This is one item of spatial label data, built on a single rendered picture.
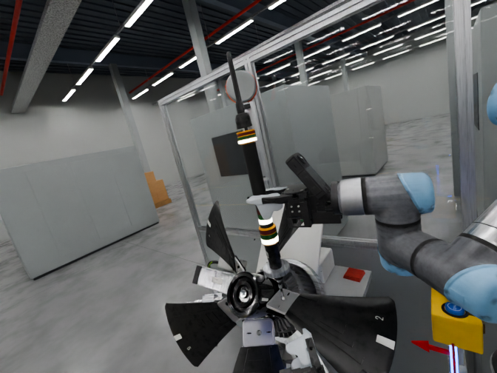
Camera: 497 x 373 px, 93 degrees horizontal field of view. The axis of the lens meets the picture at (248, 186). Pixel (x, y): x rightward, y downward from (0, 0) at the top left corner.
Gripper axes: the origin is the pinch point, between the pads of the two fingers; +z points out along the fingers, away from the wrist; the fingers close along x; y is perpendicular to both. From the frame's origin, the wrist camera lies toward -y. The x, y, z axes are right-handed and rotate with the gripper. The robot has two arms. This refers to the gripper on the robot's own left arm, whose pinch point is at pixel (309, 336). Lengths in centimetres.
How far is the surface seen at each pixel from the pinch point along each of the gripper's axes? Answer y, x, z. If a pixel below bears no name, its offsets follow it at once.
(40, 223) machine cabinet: 416, -19, 367
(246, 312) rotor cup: 14.0, -2.6, 9.6
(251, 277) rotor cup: 10.4, -8.9, 14.3
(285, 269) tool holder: 0.7, -11.5, 9.6
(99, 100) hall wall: 612, -427, 1125
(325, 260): -18, 24, 62
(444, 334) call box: -33.9, 20.0, 8.8
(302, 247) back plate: -7.1, 0.5, 38.9
